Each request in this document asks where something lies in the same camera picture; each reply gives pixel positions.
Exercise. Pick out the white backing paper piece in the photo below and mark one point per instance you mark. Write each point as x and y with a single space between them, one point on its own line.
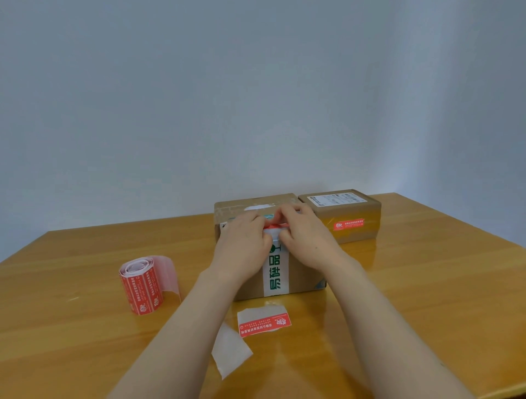
263 320
230 351

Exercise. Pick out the wide cardboard box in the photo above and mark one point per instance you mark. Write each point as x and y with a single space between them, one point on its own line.
230 207

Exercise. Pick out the person's left forearm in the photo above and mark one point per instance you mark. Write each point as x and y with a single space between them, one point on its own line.
172 341

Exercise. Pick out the person's right forearm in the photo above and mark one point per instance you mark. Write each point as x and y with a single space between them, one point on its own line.
394 337

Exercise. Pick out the single red label paper sticker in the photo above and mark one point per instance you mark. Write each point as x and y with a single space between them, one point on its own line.
348 224
274 226

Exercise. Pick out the box with green GT tape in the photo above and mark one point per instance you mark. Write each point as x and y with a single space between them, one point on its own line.
302 279

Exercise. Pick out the person's left hand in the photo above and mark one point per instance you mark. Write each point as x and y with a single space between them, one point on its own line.
240 250

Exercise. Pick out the person's right hand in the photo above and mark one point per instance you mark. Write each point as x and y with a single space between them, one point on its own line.
312 242

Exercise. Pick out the cardboard box with torn tape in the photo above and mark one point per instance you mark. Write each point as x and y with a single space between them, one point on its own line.
353 209

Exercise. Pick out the roll of red stickers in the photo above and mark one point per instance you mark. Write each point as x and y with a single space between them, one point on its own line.
139 289

